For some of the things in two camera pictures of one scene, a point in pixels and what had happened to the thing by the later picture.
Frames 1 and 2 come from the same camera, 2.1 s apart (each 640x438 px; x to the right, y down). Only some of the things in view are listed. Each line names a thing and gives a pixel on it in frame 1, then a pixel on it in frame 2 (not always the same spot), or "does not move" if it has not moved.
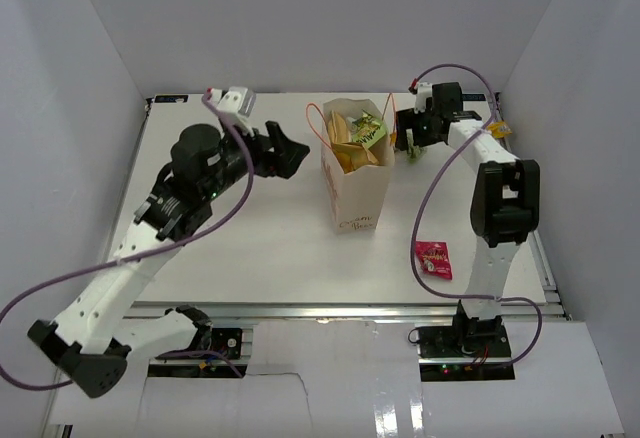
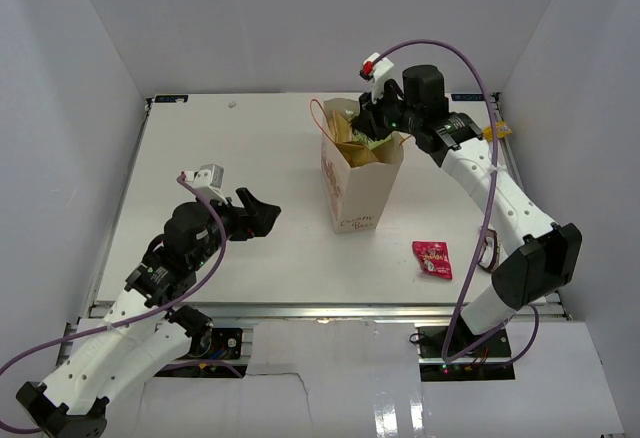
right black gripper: x=409 y=120 to x=373 y=128
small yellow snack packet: x=499 y=129 does not move
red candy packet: x=433 y=258 does not move
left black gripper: x=287 y=154 to x=263 y=215
